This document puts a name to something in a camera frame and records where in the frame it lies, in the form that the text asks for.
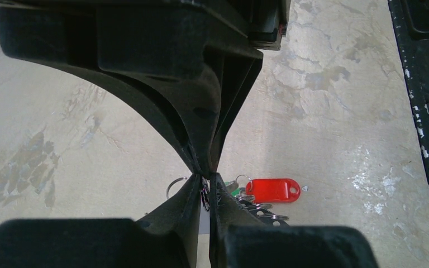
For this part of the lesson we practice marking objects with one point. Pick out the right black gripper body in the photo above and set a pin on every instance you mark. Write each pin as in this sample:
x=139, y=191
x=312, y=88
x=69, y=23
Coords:
x=264, y=23

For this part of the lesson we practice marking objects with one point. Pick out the key with green tag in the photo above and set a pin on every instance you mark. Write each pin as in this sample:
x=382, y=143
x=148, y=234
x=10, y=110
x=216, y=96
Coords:
x=233, y=186

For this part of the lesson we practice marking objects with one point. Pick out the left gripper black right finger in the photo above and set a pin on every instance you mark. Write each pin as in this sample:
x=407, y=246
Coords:
x=240, y=239

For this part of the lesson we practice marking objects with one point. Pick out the keys with red green tags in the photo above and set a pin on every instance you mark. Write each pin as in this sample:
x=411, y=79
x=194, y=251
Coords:
x=269, y=190

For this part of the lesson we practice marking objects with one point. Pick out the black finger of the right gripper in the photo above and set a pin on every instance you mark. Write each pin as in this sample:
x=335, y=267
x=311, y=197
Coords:
x=138, y=55
x=238, y=74

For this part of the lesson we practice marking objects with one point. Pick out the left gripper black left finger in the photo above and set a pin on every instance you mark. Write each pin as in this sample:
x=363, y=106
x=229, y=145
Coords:
x=166, y=237

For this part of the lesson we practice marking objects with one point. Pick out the silver disc with keyrings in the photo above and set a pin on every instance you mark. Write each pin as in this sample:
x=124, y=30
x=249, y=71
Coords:
x=260, y=211

